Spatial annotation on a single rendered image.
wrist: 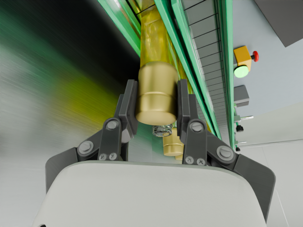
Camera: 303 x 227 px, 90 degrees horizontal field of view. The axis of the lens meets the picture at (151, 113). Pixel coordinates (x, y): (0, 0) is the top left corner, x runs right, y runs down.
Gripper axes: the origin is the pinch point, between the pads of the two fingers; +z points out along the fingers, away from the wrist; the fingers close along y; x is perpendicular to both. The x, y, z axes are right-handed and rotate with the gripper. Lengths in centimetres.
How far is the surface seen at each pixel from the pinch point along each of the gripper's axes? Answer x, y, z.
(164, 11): 0.8, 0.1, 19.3
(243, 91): -47, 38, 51
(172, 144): -14.1, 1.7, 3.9
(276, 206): -518, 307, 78
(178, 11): 0.5, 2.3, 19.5
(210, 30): -7.5, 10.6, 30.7
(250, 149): -491, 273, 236
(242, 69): -25, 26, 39
